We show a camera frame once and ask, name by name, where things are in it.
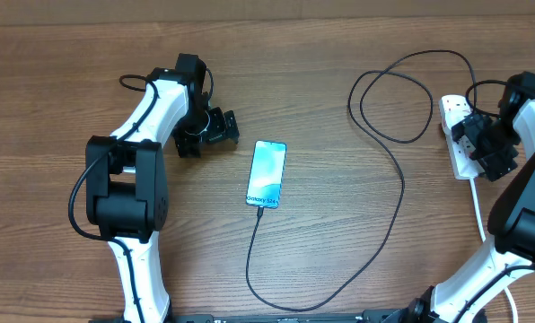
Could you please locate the black USB charging cable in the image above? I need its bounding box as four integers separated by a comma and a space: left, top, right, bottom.
244, 48, 478, 313

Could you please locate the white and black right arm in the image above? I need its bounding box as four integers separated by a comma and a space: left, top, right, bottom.
383, 72, 535, 322

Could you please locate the white extension strip cord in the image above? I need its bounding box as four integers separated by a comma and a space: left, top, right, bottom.
468, 177, 520, 323

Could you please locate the blue Galaxy smartphone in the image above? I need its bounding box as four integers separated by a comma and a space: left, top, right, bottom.
246, 140, 287, 209

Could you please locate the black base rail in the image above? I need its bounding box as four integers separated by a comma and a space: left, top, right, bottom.
87, 308, 412, 323

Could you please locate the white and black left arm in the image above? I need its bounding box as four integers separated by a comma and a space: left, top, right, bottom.
68, 53, 240, 322

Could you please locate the white power extension strip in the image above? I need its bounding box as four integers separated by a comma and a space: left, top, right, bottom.
438, 94, 483, 179

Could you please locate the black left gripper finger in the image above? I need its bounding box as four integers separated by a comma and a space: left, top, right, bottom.
172, 130, 201, 158
224, 110, 240, 144

